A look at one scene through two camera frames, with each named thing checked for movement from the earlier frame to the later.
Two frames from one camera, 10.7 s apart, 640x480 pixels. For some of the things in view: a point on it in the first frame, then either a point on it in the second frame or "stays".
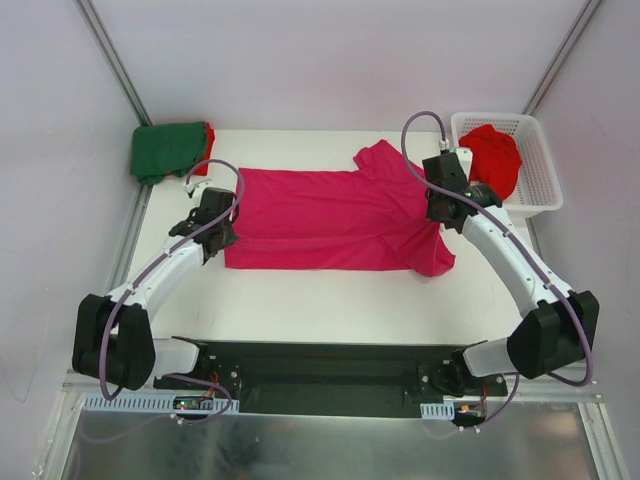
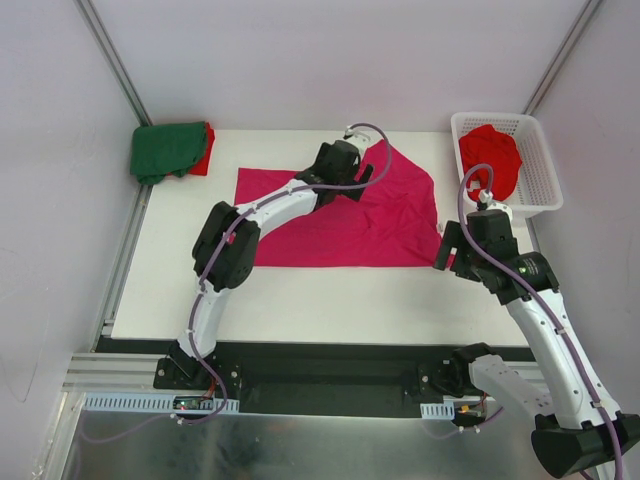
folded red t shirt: (201, 168) stays
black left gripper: (223, 235) → (347, 181)
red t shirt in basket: (496, 158) stays
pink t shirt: (376, 216) stays
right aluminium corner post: (562, 56) stays
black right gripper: (440, 212) → (454, 248)
